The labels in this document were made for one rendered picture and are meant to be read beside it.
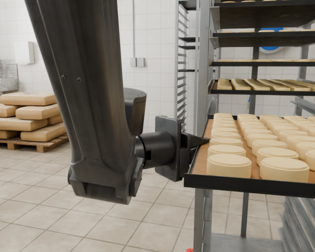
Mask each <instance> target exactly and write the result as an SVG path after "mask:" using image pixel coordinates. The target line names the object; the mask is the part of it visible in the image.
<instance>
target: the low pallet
mask: <svg viewBox="0 0 315 252"><path fill-rule="evenodd" d="M68 141H69V137H68V134H67V133H65V134H63V135H60V136H58V137H56V138H54V139H51V140H49V141H47V142H40V141H25V140H22V139H21V135H17V136H14V137H11V138H8V139H0V143H6V144H7V148H8V150H17V149H19V148H22V147H24V146H27V145H31V146H36V149H37V153H45V152H47V151H49V150H51V149H53V148H55V147H57V146H60V145H62V144H64V143H66V142H68Z"/></svg>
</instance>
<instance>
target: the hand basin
mask: <svg viewBox="0 0 315 252"><path fill-rule="evenodd" d="M13 44H14V54H15V59H0V92H1V96H2V95H3V94H4V92H5V91H14V90H18V89H19V85H18V78H17V77H18V73H17V64H34V63H35V61H34V50H33V42H32V41H14V42H13Z"/></svg>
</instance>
